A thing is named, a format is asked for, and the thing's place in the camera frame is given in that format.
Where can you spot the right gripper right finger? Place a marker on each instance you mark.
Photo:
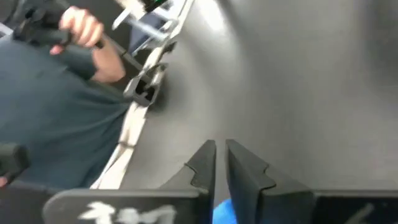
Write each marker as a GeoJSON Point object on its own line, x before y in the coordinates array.
{"type": "Point", "coordinates": [248, 193]}

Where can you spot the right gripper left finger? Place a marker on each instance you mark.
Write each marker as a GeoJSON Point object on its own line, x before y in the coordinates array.
{"type": "Point", "coordinates": [202, 174]}

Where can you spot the silver aluminium profile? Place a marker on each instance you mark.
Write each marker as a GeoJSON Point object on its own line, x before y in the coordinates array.
{"type": "Point", "coordinates": [133, 124]}

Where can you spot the person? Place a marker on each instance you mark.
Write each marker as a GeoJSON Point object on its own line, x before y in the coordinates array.
{"type": "Point", "coordinates": [46, 109]}

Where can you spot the person's hand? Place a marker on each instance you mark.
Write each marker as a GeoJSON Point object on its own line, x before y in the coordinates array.
{"type": "Point", "coordinates": [82, 26]}

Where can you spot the person's forearm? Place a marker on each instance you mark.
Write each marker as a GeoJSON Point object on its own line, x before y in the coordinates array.
{"type": "Point", "coordinates": [109, 63]}

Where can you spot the blue microfiber towel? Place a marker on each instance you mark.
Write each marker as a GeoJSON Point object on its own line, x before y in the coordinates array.
{"type": "Point", "coordinates": [224, 213]}

